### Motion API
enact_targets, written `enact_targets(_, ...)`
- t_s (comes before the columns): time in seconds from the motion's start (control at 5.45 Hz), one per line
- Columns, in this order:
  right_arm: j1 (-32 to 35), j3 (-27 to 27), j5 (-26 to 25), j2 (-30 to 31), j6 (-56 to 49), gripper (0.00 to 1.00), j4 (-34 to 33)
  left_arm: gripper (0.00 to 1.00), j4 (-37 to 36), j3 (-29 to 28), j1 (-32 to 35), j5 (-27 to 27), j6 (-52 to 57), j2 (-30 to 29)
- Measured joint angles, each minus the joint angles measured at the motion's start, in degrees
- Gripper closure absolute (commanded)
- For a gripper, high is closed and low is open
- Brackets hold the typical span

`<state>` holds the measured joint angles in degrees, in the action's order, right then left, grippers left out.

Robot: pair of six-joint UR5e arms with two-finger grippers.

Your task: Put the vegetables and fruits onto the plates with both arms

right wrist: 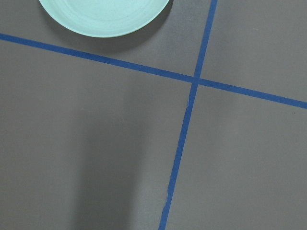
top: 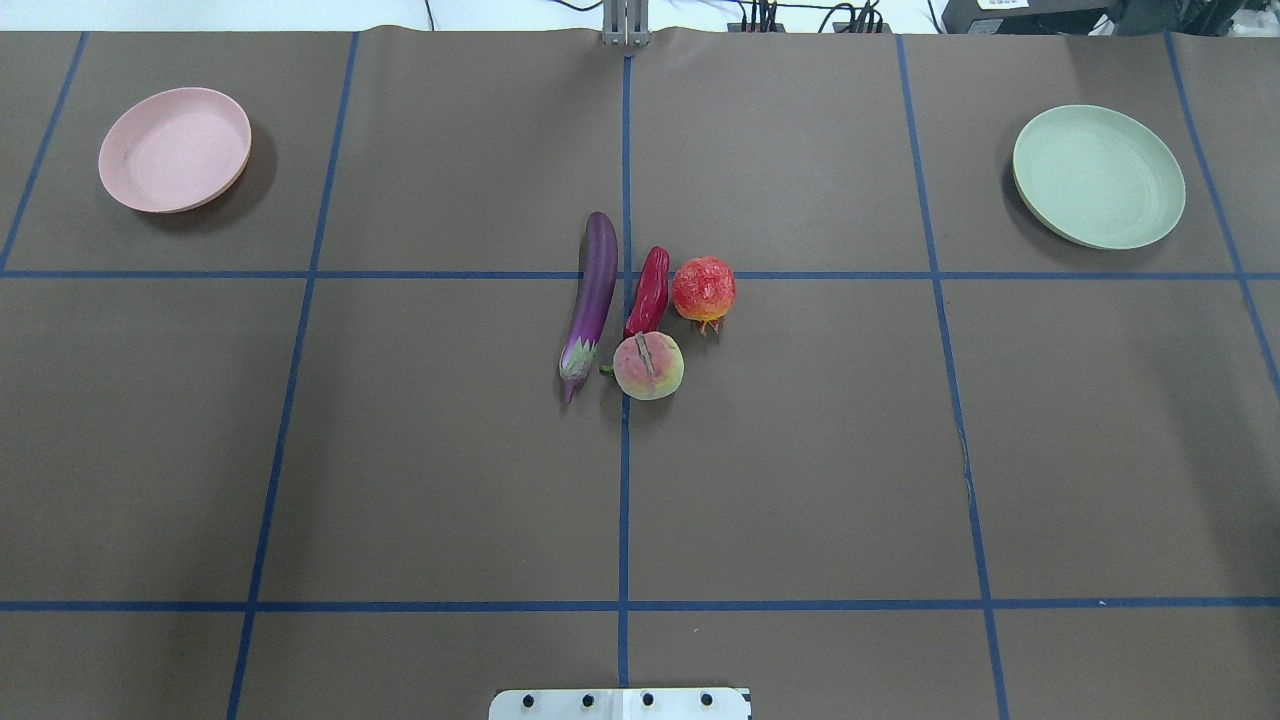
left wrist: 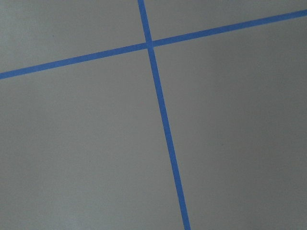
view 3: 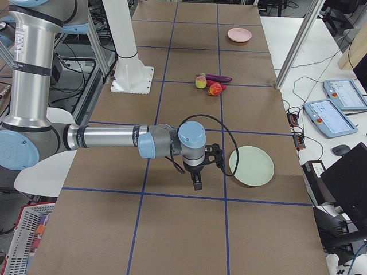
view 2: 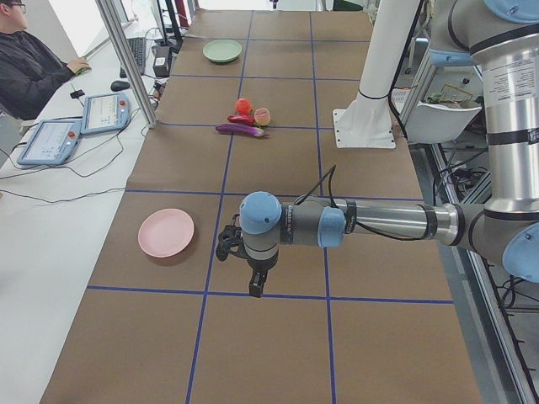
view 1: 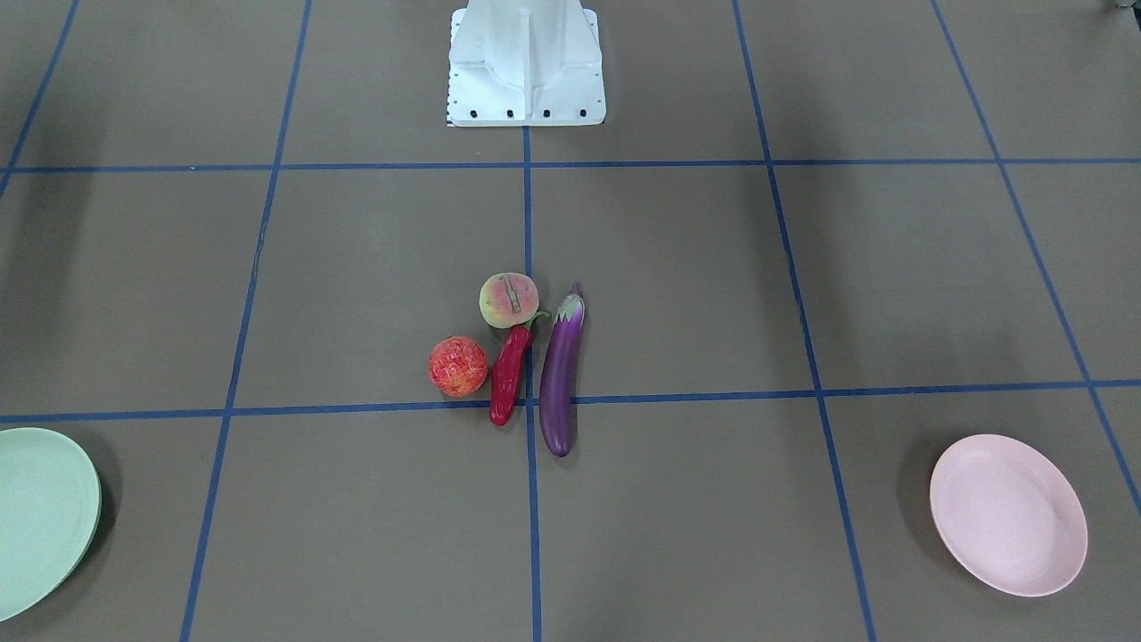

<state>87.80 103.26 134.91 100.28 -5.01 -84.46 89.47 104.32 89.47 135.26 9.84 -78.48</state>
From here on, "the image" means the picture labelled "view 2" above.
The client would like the aluminium frame post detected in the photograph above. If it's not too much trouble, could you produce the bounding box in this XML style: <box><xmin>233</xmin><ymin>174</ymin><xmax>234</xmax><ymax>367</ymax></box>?
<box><xmin>95</xmin><ymin>0</ymin><xmax>157</xmax><ymax>129</ymax></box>

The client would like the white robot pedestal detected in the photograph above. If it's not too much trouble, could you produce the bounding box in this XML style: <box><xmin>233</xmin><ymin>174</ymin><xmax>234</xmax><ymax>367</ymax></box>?
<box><xmin>333</xmin><ymin>0</ymin><xmax>421</xmax><ymax>149</ymax></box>

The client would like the black keyboard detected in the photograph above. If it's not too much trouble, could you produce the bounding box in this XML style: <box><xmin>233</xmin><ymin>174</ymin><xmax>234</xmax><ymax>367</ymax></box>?
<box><xmin>127</xmin><ymin>37</ymin><xmax>147</xmax><ymax>75</ymax></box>

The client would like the red chili pepper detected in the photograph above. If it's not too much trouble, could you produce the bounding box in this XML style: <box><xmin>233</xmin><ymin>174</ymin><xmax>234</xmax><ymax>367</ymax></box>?
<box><xmin>227</xmin><ymin>114</ymin><xmax>256</xmax><ymax>126</ymax></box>

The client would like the near teach pendant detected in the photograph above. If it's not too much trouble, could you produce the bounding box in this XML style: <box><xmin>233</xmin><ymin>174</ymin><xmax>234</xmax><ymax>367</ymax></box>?
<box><xmin>17</xmin><ymin>120</ymin><xmax>82</xmax><ymax>166</ymax></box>

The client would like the seated person in black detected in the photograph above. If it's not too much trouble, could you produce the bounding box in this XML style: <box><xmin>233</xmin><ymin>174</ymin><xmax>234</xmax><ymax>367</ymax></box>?
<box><xmin>1</xmin><ymin>1</ymin><xmax>90</xmax><ymax>120</ymax></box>

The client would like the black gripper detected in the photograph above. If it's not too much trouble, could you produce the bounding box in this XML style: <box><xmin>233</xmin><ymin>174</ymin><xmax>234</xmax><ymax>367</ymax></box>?
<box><xmin>247</xmin><ymin>252</ymin><xmax>278</xmax><ymax>298</ymax></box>

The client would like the green plate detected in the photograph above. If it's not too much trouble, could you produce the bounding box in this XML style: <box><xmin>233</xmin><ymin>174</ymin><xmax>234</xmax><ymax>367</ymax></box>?
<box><xmin>202</xmin><ymin>39</ymin><xmax>243</xmax><ymax>64</ymax></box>

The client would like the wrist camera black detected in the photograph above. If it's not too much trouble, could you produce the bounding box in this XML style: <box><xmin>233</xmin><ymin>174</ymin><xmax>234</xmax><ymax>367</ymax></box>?
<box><xmin>215</xmin><ymin>213</ymin><xmax>248</xmax><ymax>262</ymax></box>

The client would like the red apple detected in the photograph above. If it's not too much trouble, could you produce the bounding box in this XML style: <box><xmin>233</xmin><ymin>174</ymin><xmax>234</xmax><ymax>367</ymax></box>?
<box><xmin>234</xmin><ymin>98</ymin><xmax>253</xmax><ymax>115</ymax></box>

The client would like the black computer mouse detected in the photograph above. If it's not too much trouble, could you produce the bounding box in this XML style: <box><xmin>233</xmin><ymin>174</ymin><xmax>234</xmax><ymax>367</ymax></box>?
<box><xmin>110</xmin><ymin>80</ymin><xmax>131</xmax><ymax>92</ymax></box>

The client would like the pink plate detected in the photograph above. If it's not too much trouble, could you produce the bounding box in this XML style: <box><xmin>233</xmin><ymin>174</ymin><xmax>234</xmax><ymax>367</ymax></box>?
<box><xmin>137</xmin><ymin>209</ymin><xmax>195</xmax><ymax>258</ymax></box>

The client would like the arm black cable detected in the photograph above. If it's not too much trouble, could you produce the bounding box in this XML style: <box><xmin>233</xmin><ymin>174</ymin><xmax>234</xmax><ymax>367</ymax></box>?
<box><xmin>293</xmin><ymin>165</ymin><xmax>435</xmax><ymax>242</ymax></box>

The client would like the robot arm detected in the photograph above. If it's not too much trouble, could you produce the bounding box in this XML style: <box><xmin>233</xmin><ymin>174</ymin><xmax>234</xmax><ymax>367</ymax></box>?
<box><xmin>239</xmin><ymin>1</ymin><xmax>538</xmax><ymax>297</ymax></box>

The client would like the far teach pendant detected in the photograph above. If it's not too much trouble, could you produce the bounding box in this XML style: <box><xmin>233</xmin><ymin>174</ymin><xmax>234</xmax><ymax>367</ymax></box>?
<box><xmin>81</xmin><ymin>92</ymin><xmax>131</xmax><ymax>135</ymax></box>

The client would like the teach pendant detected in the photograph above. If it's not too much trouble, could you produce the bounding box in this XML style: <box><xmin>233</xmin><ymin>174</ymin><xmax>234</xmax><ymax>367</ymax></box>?
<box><xmin>81</xmin><ymin>92</ymin><xmax>131</xmax><ymax>135</ymax></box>
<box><xmin>17</xmin><ymin>120</ymin><xmax>82</xmax><ymax>166</ymax></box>

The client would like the purple eggplant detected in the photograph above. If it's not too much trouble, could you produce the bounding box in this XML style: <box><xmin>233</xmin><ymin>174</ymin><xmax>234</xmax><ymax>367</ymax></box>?
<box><xmin>215</xmin><ymin>123</ymin><xmax>269</xmax><ymax>138</ymax></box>

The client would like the peach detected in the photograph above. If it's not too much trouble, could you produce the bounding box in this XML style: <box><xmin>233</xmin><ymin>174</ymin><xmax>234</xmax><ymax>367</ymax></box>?
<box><xmin>253</xmin><ymin>108</ymin><xmax>271</xmax><ymax>127</ymax></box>

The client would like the black power adapter box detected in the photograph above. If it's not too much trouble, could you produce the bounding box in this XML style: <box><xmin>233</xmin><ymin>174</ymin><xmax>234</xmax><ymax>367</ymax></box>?
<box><xmin>152</xmin><ymin>46</ymin><xmax>172</xmax><ymax>77</ymax></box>

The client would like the white chair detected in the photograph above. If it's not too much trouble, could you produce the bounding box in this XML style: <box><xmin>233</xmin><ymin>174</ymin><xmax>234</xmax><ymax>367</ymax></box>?
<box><xmin>405</xmin><ymin>100</ymin><xmax>482</xmax><ymax>144</ymax></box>

